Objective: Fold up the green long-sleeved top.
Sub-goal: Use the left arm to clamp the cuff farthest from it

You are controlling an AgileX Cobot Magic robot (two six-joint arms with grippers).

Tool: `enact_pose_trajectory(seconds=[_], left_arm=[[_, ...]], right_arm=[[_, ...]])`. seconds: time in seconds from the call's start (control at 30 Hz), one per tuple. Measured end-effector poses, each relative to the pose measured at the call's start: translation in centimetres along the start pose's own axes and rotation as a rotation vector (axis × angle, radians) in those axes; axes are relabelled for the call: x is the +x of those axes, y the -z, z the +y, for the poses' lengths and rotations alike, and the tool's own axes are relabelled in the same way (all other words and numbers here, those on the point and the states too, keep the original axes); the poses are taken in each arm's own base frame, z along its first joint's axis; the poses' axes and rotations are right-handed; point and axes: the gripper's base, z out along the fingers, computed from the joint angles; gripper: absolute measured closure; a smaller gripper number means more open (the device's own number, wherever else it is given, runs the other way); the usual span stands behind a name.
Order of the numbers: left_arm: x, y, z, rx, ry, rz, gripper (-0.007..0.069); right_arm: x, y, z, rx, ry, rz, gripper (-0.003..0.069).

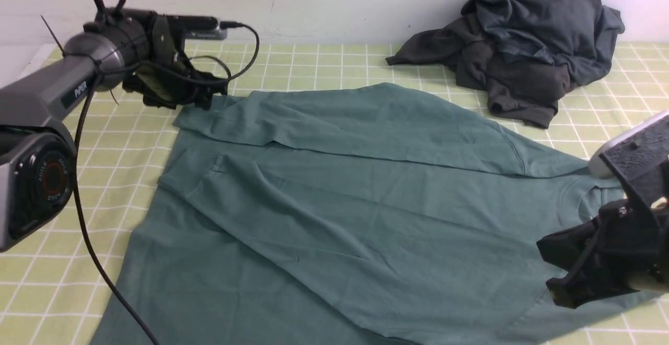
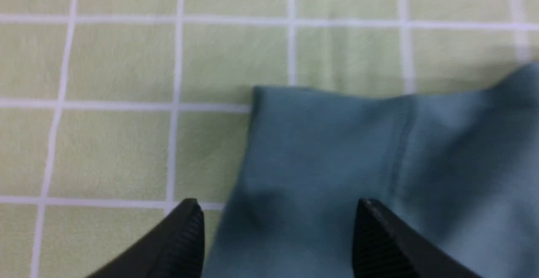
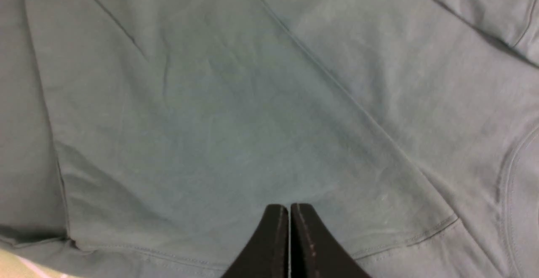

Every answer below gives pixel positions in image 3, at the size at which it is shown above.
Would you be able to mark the green long-sleeved shirt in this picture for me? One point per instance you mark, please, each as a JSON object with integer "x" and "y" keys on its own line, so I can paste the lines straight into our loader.
{"x": 144, "y": 138}

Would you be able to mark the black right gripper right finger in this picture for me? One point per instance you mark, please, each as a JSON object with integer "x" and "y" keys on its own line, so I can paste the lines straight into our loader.
{"x": 314, "y": 252}

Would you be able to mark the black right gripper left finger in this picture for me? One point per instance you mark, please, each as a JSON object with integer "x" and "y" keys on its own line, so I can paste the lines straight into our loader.
{"x": 266, "y": 253}

